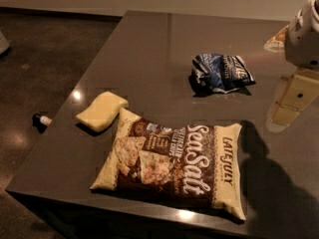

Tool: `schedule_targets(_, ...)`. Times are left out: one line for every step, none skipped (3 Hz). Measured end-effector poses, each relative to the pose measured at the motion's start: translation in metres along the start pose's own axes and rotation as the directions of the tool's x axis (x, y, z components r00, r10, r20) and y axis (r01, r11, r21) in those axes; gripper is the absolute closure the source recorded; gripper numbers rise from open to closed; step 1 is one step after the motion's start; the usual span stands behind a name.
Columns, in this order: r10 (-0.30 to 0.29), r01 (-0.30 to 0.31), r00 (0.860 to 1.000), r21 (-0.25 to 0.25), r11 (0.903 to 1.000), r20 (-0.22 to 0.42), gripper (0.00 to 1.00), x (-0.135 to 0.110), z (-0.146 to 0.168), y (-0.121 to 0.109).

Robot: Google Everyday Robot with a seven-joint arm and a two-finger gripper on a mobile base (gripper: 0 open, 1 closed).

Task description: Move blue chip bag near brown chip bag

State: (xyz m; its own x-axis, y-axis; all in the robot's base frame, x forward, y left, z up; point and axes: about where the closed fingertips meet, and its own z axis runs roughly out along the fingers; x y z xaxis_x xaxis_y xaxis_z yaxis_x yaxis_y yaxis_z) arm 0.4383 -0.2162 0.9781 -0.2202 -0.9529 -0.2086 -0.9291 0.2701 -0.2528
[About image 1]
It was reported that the yellow sponge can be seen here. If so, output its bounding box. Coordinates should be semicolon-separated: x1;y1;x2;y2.
76;92;129;132

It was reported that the small dark bottle on floor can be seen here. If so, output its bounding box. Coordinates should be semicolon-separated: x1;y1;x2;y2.
32;114;52;126

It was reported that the white object at left edge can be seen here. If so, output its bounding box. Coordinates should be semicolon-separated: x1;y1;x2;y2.
0;31;10;55

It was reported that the blue chip bag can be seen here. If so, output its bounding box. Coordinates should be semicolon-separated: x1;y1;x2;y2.
188;53;255;96

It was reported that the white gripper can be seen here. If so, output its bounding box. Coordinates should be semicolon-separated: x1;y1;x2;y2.
264;0;319;132

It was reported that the brown sea salt chip bag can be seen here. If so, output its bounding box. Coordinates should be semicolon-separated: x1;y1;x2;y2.
91;109;245;220

